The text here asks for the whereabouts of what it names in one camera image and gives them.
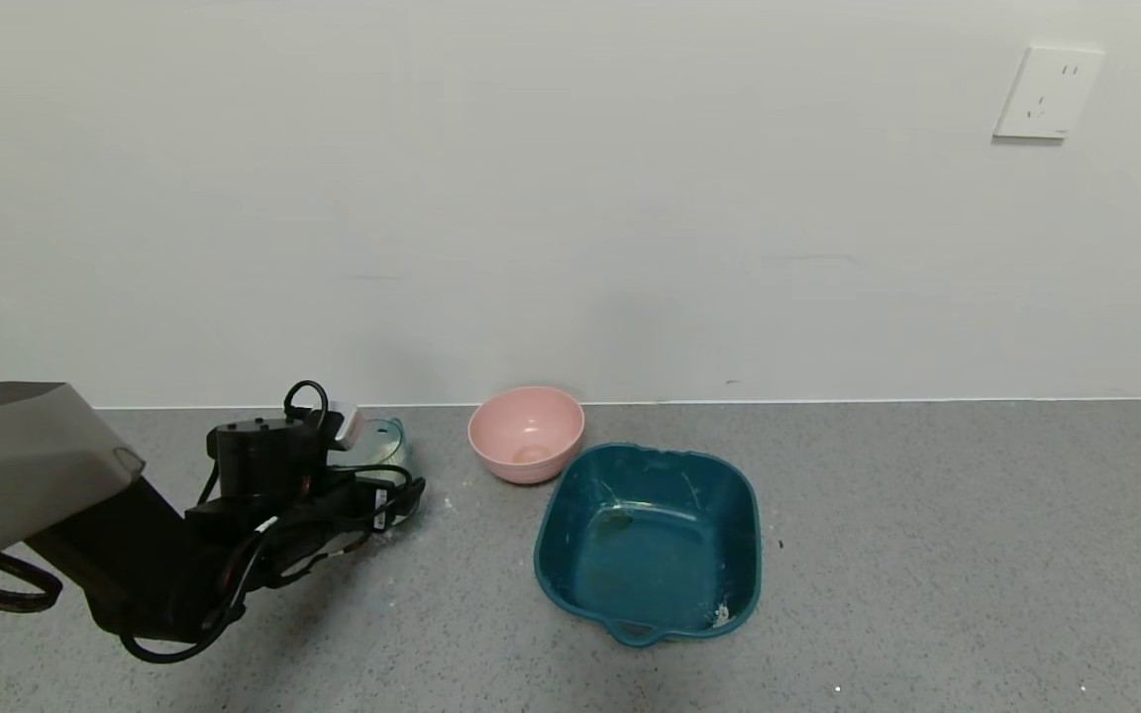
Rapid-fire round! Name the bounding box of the translucent blue ribbed cup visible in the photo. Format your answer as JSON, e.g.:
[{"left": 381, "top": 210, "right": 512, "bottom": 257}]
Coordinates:
[{"left": 338, "top": 417, "right": 415, "bottom": 536}]

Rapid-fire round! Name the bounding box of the white wall socket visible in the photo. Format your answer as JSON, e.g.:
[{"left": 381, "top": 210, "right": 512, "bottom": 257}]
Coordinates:
[{"left": 992, "top": 45, "right": 1105, "bottom": 141}]

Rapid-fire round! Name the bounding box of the dark braided cable loop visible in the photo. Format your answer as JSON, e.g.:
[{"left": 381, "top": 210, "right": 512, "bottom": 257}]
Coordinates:
[{"left": 0, "top": 552, "right": 64, "bottom": 614}]

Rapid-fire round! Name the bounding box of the pink bowl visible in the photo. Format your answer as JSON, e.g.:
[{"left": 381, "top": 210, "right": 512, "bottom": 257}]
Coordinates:
[{"left": 467, "top": 385, "right": 586, "bottom": 485}]

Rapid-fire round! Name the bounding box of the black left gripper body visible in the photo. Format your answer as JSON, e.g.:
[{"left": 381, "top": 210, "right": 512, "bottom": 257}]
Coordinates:
[{"left": 329, "top": 476, "right": 395, "bottom": 533}]

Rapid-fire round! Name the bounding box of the teal plastic tray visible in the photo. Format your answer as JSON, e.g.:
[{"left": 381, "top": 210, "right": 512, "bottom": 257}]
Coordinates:
[{"left": 534, "top": 442, "right": 763, "bottom": 650}]

